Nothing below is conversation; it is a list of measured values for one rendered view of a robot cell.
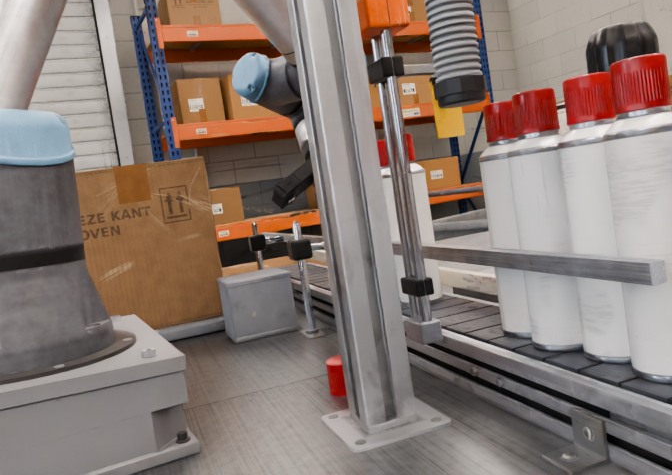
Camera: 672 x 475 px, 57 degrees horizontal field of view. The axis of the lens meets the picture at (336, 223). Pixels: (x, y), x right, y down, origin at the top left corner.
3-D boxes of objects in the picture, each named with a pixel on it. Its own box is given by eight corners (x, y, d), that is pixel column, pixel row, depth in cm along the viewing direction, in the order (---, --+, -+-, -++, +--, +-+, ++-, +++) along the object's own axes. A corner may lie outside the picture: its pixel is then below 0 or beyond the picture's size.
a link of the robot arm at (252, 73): (279, 38, 95) (324, 65, 104) (229, 54, 102) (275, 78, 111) (274, 87, 94) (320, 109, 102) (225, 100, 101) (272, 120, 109)
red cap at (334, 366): (365, 383, 64) (360, 351, 64) (361, 394, 60) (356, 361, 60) (333, 386, 64) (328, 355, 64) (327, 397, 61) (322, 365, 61)
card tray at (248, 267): (339, 276, 146) (336, 259, 146) (230, 297, 137) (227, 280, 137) (304, 267, 174) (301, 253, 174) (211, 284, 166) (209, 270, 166)
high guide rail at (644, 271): (669, 282, 36) (666, 259, 36) (653, 286, 36) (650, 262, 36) (267, 238, 138) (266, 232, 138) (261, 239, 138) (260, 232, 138)
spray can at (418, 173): (451, 300, 74) (427, 129, 73) (412, 309, 72) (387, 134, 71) (430, 295, 79) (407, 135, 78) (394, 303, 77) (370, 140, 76)
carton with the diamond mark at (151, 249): (229, 314, 105) (204, 155, 103) (78, 346, 97) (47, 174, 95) (204, 295, 133) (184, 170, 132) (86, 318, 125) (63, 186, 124)
